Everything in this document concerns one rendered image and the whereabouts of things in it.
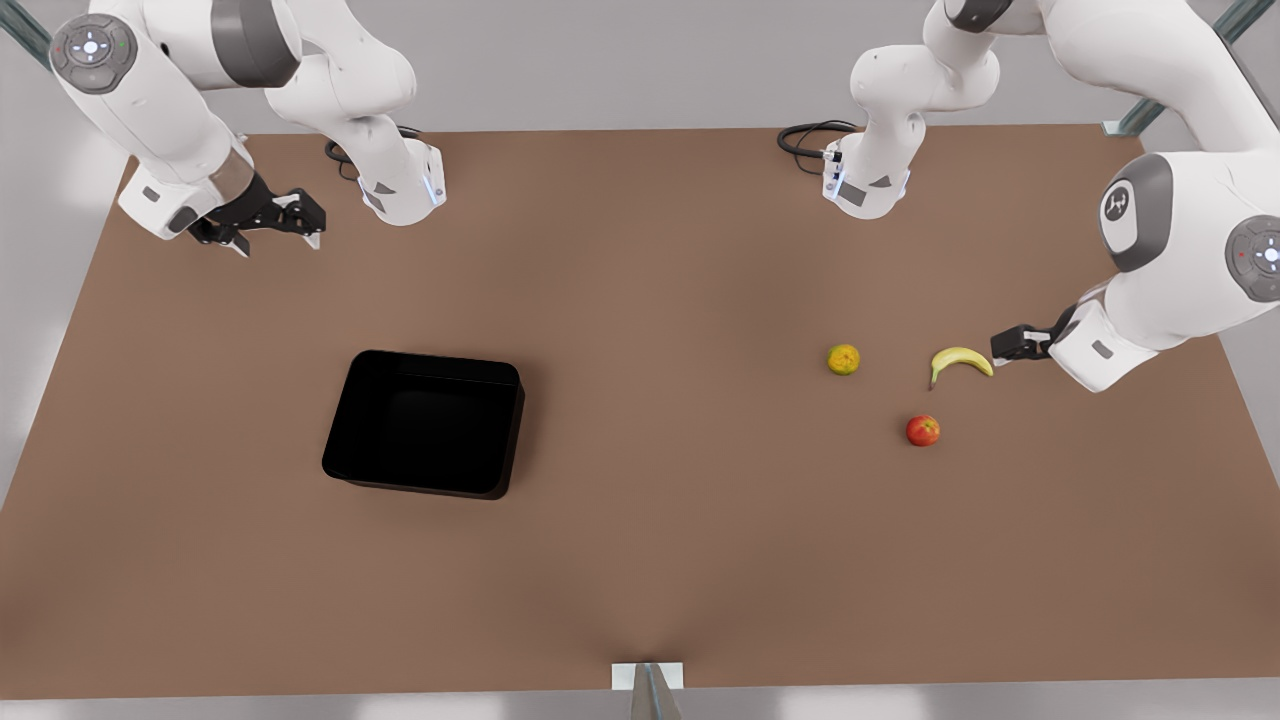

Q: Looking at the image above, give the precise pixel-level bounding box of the yellow banana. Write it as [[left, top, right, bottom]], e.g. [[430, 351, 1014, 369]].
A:
[[928, 346, 996, 391]]

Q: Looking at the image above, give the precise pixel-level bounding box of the black storage box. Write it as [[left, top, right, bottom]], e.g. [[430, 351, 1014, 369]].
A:
[[321, 349, 527, 502]]

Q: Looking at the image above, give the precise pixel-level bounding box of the silver frame post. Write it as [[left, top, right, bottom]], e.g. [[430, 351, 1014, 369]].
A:
[[612, 661, 686, 720], [0, 0, 53, 73], [1102, 0, 1280, 138]]

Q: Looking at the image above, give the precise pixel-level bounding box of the black cable loop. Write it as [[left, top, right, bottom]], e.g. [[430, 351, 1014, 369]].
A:
[[777, 120, 863, 177], [325, 125, 425, 183]]

